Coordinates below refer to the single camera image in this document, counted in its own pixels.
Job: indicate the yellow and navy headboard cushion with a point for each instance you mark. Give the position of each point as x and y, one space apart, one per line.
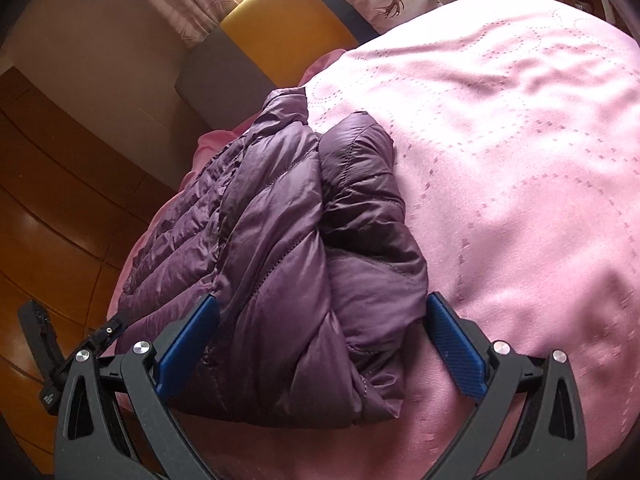
285 25

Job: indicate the pink quilted bedspread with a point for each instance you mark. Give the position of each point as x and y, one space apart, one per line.
500 160

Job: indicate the purple quilted down jacket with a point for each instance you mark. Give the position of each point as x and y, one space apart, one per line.
280 260

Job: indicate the grey upholstered bed frame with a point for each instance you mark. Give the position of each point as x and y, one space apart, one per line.
225 80

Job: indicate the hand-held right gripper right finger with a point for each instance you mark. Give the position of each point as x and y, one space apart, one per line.
457 350

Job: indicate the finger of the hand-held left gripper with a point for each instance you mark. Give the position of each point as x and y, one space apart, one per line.
105 340

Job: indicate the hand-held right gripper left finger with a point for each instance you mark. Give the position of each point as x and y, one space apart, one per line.
187 350

